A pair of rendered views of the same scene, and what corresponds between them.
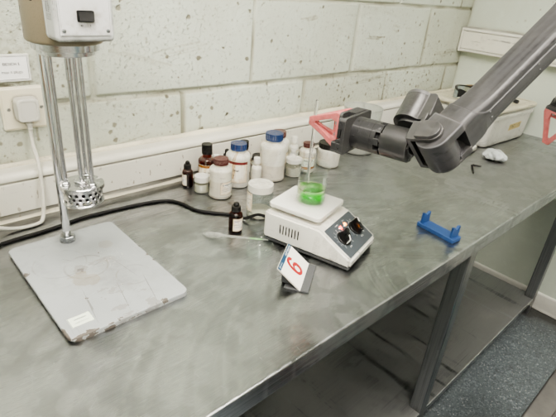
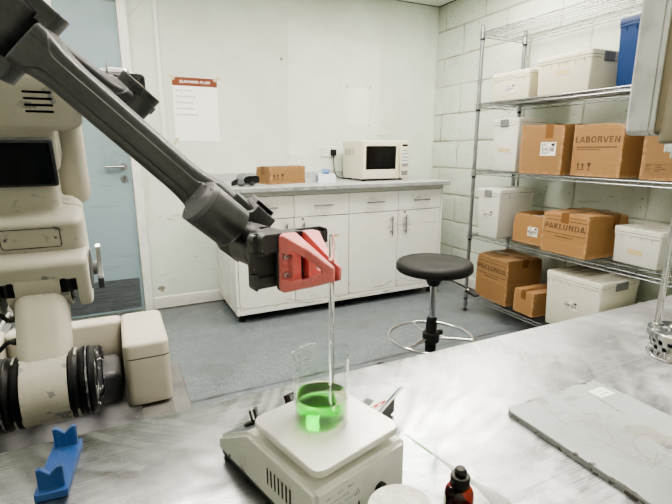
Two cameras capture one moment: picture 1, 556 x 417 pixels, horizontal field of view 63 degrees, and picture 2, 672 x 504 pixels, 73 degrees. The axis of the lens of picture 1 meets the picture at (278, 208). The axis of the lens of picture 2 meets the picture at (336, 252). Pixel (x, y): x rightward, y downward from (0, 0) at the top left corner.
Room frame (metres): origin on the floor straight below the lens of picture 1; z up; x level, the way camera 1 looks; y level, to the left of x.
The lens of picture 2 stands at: (1.28, 0.10, 1.13)
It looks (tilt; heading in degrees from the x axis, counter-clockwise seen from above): 13 degrees down; 200
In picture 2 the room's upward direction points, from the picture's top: straight up
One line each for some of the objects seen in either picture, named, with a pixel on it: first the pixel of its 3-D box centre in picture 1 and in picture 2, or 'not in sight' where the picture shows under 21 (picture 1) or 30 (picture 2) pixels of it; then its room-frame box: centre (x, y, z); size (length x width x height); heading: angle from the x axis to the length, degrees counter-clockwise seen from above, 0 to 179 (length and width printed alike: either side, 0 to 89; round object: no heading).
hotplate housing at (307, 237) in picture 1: (315, 224); (311, 448); (0.85, -0.08, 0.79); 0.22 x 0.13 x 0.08; 61
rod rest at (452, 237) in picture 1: (439, 226); (59, 458); (0.94, -0.38, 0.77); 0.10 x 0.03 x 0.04; 39
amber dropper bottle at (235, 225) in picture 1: (236, 216); (458, 495); (0.86, 0.09, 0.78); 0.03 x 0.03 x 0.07
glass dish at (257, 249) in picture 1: (259, 247); (414, 455); (0.78, 0.03, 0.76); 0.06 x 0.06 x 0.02
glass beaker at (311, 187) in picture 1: (311, 184); (323, 388); (0.86, -0.06, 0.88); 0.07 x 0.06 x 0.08; 156
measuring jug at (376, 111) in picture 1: (360, 127); not in sight; (1.50, -0.25, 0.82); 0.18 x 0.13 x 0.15; 171
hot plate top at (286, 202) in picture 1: (307, 202); (325, 425); (0.86, -0.06, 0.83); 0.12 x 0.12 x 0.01; 61
